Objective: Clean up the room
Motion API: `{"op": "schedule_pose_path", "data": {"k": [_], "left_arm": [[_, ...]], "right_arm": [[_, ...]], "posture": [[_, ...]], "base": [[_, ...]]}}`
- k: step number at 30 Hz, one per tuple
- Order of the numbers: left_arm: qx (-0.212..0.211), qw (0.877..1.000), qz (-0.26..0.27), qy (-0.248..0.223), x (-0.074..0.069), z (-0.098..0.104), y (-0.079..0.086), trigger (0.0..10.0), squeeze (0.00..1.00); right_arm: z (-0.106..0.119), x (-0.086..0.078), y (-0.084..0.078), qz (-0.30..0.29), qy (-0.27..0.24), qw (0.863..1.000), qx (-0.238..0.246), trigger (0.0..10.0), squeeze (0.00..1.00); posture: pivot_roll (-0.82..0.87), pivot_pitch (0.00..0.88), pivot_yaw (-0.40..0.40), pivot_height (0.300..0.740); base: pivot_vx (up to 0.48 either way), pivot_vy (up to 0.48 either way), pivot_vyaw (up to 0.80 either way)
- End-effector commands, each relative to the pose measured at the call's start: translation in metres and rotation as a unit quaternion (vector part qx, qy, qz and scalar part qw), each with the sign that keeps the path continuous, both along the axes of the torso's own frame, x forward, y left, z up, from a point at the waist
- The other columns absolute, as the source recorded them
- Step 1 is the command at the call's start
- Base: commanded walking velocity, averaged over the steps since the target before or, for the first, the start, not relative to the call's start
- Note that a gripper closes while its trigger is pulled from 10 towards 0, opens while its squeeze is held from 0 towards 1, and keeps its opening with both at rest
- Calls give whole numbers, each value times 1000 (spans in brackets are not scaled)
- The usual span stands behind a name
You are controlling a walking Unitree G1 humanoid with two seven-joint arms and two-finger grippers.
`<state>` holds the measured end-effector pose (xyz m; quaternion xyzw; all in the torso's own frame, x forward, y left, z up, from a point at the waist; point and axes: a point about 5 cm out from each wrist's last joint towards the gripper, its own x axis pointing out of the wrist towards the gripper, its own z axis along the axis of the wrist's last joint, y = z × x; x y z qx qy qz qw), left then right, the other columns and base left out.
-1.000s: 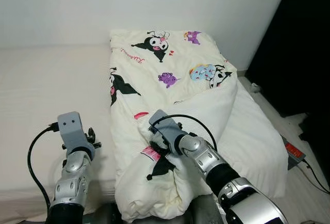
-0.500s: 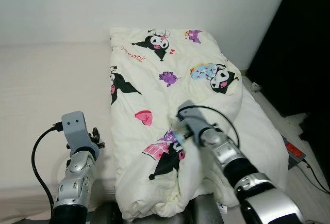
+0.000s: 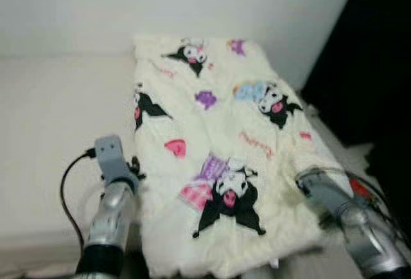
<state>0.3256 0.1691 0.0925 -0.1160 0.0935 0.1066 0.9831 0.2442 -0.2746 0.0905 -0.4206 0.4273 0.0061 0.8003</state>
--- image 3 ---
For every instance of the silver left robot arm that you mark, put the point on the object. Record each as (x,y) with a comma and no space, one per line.
(112,227)

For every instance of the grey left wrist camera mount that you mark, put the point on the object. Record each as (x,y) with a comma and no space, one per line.
(112,157)

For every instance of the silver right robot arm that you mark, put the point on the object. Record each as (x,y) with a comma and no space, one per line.
(369,240)

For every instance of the cream cartoon print blanket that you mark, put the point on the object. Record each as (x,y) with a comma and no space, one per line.
(225,144)

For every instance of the black cabinet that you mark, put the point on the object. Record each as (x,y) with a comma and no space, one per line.
(366,47)

